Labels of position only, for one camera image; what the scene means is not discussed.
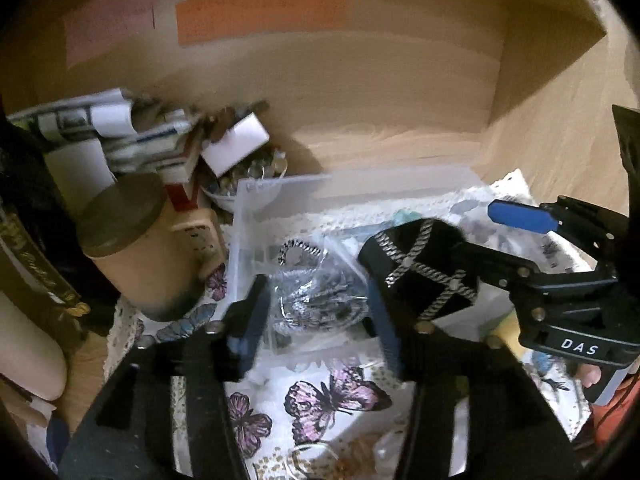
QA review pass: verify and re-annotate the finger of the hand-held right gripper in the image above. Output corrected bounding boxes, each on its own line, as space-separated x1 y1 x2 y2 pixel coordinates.
450 240 619 293
487 199 632 273

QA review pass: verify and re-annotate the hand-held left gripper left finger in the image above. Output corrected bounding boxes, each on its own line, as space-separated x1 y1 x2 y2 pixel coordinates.
59 274 272 480

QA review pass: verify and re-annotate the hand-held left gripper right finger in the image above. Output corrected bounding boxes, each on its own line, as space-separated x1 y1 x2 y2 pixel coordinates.
366 278 583 480

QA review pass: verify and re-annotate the black pouch with silver chain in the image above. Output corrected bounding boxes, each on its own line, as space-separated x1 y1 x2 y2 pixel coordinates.
357 217 480 322

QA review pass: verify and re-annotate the clear plastic storage box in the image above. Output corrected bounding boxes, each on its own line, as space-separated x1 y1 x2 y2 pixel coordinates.
226 166 506 361

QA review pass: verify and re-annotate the yellow soft object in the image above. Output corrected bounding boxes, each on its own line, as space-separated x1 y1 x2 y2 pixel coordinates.
487 310 523 356

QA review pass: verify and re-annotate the person's right hand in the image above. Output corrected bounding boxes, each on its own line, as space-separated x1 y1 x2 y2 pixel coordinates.
574 363 604 390

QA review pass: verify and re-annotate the clear bag of black accessories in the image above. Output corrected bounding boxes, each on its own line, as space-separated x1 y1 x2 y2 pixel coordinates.
260 232 373 348

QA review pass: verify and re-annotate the butterfly print lace cloth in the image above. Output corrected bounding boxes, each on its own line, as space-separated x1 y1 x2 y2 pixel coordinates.
107 169 598 480

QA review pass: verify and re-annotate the small beige printed bottle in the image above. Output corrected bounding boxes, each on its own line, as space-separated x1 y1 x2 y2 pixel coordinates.
170 207 227 281

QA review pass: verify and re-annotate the beige canister with brown lid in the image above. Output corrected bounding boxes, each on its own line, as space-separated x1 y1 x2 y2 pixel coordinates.
76 179 210 323

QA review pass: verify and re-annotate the white bowl of small trinkets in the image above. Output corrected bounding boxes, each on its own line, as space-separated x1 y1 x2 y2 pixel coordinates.
200 145 289 214

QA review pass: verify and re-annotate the red and white small box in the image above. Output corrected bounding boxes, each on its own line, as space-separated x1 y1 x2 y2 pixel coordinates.
159 160 201 213

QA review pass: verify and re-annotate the white card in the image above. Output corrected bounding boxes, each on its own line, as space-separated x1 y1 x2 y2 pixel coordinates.
200 113 269 178

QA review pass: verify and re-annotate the beige rounded object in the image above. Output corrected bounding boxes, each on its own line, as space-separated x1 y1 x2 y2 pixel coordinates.
0 290 68 402

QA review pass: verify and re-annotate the black box with gold print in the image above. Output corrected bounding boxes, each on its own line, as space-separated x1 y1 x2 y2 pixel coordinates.
0 115 91 341

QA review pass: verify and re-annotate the stack of printed papers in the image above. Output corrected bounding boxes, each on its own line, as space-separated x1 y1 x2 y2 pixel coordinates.
7 88 201 186

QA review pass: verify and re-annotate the orange paper note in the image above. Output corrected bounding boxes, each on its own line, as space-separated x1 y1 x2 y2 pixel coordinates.
175 0 348 46

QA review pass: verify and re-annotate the pink paper note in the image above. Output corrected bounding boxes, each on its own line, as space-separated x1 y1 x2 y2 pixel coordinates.
63 0 157 69

